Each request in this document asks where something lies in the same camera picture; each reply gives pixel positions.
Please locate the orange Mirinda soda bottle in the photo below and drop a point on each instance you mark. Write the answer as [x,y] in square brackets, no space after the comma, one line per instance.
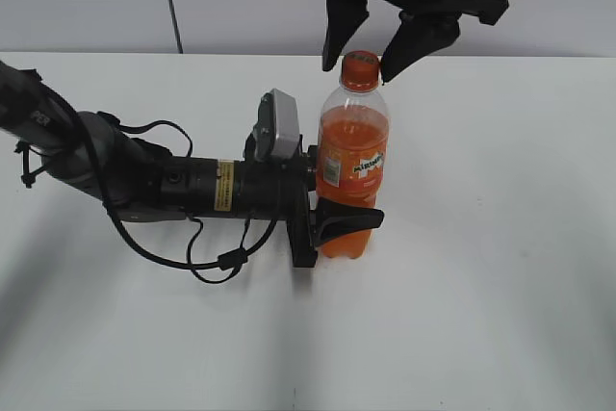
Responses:
[352,145]

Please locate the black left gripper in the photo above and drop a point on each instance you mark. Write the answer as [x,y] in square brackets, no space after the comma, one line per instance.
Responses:
[279,191]

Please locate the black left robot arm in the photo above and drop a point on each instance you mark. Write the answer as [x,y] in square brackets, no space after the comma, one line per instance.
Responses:
[140,181]

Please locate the orange bottle cap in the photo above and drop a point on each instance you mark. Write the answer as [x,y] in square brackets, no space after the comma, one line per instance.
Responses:
[360,71]

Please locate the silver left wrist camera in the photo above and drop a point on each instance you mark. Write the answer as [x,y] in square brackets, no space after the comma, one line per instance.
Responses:
[275,135]

